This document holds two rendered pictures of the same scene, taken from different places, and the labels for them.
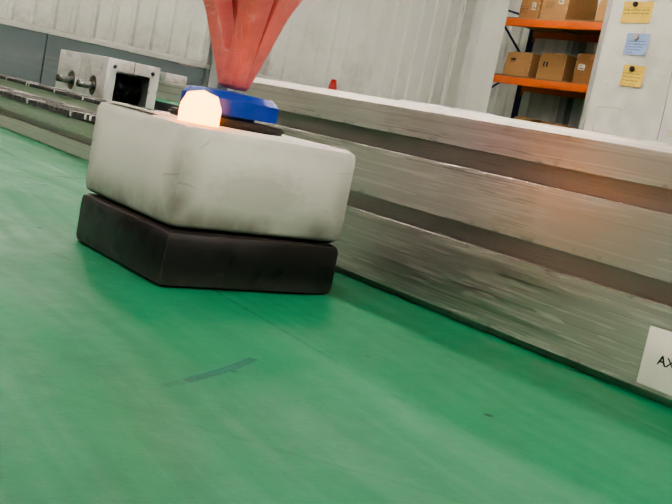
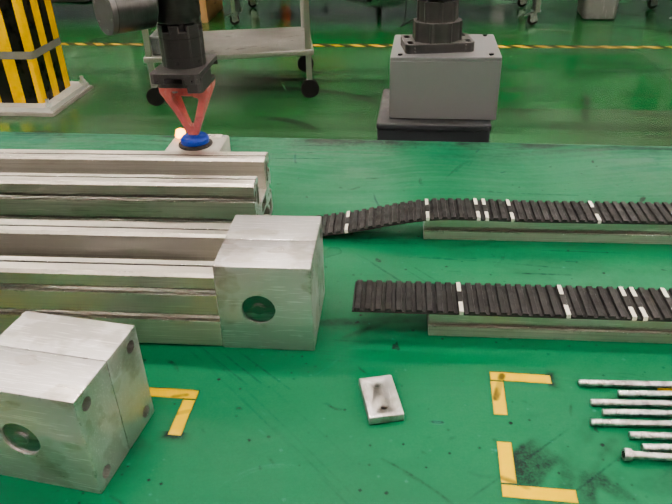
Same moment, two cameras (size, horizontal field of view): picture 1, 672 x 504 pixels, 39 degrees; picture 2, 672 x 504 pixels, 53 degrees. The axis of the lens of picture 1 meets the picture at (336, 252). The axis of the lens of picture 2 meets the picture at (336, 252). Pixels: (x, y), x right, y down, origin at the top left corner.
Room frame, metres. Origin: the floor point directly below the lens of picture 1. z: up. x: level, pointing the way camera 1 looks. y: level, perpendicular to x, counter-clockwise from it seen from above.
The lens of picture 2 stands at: (1.16, -0.44, 1.20)
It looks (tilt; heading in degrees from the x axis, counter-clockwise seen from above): 31 degrees down; 135
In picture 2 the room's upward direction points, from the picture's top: 2 degrees counter-clockwise
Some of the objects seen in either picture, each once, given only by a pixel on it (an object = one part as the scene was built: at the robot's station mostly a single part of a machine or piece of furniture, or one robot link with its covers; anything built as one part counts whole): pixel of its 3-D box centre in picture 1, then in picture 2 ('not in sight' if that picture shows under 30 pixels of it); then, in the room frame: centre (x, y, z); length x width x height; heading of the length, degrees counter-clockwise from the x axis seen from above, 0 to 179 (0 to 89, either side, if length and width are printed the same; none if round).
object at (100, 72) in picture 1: (109, 88); not in sight; (1.53, 0.40, 0.83); 0.11 x 0.10 x 0.10; 130
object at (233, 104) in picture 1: (228, 115); (195, 141); (0.39, 0.05, 0.84); 0.04 x 0.04 x 0.02
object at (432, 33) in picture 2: not in sight; (437, 23); (0.44, 0.54, 0.93); 0.12 x 0.09 x 0.08; 46
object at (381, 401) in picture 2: not in sight; (380, 398); (0.88, -0.11, 0.78); 0.05 x 0.03 x 0.01; 143
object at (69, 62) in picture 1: (87, 83); not in sight; (1.63, 0.47, 0.83); 0.11 x 0.10 x 0.10; 132
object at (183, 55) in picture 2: not in sight; (182, 49); (0.39, 0.06, 0.97); 0.10 x 0.07 x 0.07; 129
